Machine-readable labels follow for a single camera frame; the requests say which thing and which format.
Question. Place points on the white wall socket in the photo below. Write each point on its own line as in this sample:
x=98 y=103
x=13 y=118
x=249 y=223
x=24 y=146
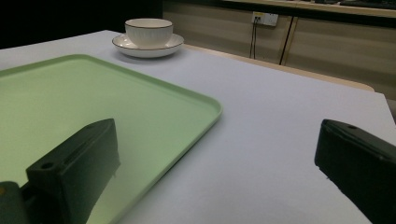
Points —
x=265 y=18

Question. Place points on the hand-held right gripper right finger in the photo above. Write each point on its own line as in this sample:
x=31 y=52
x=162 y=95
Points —
x=361 y=161

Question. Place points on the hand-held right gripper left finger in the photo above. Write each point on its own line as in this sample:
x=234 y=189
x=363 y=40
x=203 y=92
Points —
x=77 y=165

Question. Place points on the light green plastic tray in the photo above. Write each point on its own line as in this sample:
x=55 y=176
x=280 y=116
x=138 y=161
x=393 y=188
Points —
x=77 y=93

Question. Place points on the white saucer plate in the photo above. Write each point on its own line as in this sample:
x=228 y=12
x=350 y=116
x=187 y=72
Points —
x=149 y=51

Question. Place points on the white ribbed bowl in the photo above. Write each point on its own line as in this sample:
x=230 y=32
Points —
x=148 y=32

